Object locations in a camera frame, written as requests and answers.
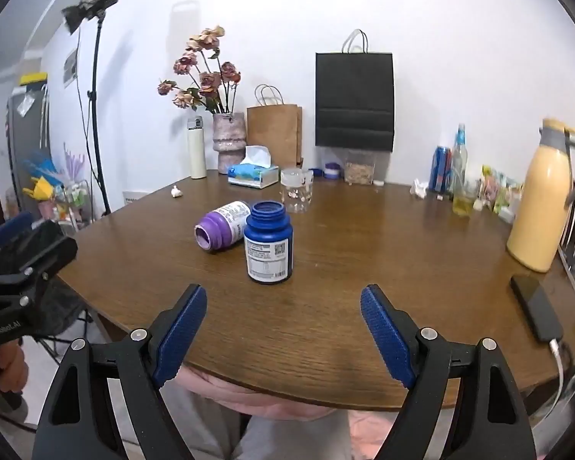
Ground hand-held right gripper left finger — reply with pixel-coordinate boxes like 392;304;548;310
31;284;208;460

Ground dark folding chair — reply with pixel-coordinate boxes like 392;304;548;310
38;275;107;360

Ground cart of colourful items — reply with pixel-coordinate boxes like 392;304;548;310
21;143;95;237

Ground dried flower bouquet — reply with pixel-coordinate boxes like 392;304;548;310
157;25;242;116

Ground blue plastic bottle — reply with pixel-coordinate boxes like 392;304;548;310
243;200;294;284

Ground white charging cable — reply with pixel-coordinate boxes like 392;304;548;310
549;339;568;406

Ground brown paper bag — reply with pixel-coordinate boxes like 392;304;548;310
246;84;304;169

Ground clear printed glass cup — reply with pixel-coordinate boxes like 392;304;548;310
280;168;314;214

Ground person's left hand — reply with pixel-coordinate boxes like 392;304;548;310
0;339;28;394

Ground light grey pants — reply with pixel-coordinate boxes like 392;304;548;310
163;383;353;460

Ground white wall panel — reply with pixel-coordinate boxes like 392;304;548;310
62;50;80;89

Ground black power bank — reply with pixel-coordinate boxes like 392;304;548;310
510;274;565;344

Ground blue tissue box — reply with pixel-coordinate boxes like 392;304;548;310
227;146;279;189

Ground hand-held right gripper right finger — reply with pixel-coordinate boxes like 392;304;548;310
360;284;537;460

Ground clear container of grains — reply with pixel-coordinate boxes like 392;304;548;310
343;149;376;185

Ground grey refrigerator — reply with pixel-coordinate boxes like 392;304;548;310
6;81;52;187

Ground white thermos bottle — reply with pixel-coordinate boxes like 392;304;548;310
187;117;207;179

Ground studio light on stand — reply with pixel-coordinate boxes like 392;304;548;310
61;0;124;217

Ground glass of yellow liquid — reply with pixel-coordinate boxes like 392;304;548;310
453;179;478;217

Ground red and blue can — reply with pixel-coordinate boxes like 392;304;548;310
429;146;453;193

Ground pink ceramic vase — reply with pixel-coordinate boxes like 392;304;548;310
213;112;247;174

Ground clear bottle with blue cap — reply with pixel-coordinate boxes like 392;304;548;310
451;123;469;187

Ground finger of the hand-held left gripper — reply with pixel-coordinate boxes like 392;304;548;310
0;211;34;250
0;222;79;279

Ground black paper bag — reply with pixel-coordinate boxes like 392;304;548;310
315;29;395;151

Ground purple plastic bottle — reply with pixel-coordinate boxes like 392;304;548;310
194;201;253;254

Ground clear plastic chair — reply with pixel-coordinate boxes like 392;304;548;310
529;357;575;460

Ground pink garment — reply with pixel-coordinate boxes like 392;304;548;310
165;363;403;460

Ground yellow thermos jug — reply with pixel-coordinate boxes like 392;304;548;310
506;118;575;273

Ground colourful snack packet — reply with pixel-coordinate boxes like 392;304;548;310
499;175;525;224
479;165;504;212

